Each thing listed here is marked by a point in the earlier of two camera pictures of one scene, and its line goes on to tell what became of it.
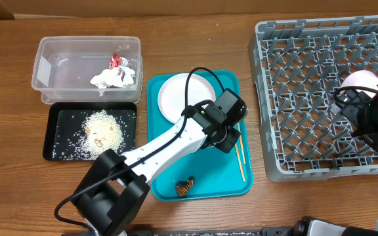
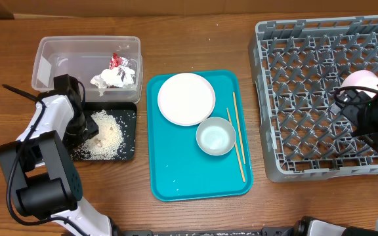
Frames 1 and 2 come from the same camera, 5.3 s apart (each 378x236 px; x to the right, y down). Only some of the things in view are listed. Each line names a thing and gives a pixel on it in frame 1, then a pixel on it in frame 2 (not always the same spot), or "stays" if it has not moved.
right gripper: (351, 113) stays
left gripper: (228, 143) → (93, 128)
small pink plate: (362, 78) stays
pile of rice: (100, 132) stays
